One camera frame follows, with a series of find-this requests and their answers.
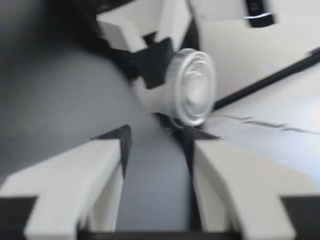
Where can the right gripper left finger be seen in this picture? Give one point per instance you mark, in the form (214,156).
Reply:
(75,180)

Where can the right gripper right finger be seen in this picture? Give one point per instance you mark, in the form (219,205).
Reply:
(240,185)

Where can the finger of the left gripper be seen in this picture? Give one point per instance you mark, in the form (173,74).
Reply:
(150,27)

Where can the black frame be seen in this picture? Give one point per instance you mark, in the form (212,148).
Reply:
(270,77)

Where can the clear plastic cup with lid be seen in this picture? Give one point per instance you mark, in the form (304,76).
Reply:
(192,87)

